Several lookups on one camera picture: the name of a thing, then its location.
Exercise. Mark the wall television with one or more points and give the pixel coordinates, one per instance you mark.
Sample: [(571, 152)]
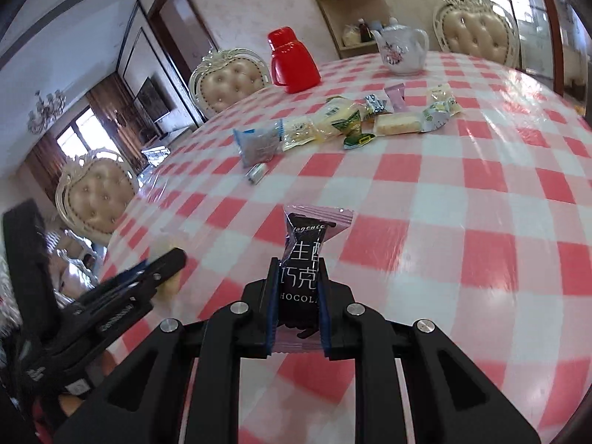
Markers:
[(152, 99)]

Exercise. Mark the white nut snack packet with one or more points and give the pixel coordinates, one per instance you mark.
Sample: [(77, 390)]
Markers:
[(444, 97), (298, 132)]

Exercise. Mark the yellow-striped bread packet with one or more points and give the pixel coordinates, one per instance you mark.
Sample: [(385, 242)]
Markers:
[(337, 115)]

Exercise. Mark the dark chocolate snack packet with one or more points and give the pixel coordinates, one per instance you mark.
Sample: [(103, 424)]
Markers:
[(300, 249)]

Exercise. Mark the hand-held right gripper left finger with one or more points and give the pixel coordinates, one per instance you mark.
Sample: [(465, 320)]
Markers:
[(274, 314)]

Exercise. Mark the pale pink snack packet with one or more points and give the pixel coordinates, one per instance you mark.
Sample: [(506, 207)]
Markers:
[(396, 97)]

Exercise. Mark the brown curtain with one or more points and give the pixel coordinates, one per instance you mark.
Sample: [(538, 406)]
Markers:
[(115, 115), (44, 162)]

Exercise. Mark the pale yellow snack piece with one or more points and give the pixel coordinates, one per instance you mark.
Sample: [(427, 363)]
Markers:
[(169, 286)]

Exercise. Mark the pale yellow cake packet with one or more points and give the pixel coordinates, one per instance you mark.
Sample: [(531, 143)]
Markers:
[(397, 124)]

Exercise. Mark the cream tufted dining chair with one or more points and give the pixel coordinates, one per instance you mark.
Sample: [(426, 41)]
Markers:
[(95, 203), (231, 83), (476, 30)]

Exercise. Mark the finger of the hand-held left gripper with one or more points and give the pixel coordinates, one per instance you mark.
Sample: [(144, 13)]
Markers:
[(162, 263)]

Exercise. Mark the red checkered tablecloth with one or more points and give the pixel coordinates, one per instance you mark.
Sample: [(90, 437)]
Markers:
[(462, 240)]

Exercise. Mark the small blue-white snack packet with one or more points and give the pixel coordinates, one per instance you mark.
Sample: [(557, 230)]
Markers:
[(377, 103)]

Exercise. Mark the person's left hand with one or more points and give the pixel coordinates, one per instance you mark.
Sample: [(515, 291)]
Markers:
[(74, 407)]

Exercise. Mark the white floral teapot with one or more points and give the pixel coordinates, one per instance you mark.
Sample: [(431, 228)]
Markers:
[(400, 46)]

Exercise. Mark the wooden wall shelf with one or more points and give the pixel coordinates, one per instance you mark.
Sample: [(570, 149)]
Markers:
[(351, 7)]

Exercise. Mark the red plastic jar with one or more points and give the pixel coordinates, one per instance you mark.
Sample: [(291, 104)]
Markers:
[(291, 64)]

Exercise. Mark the glass door with wooden frame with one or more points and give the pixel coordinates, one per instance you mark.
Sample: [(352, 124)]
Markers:
[(555, 18)]

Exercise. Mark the green snack packet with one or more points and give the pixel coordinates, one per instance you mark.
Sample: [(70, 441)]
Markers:
[(358, 132)]

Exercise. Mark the clear blue-edged snack packet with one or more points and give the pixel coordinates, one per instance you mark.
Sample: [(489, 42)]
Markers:
[(259, 141)]

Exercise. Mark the small white snack packet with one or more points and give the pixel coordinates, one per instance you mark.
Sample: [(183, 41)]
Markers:
[(256, 173)]

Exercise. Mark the cream carved sofa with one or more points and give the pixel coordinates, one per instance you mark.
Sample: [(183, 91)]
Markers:
[(74, 263)]

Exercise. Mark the brown bottle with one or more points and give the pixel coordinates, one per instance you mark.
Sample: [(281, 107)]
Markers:
[(365, 30)]

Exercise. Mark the green-white snack packet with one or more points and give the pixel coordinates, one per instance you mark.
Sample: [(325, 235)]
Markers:
[(434, 115)]

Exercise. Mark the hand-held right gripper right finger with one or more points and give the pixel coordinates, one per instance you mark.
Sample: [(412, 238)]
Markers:
[(324, 314)]

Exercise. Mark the crystal chandelier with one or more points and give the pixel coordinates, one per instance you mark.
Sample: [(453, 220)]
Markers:
[(46, 111)]

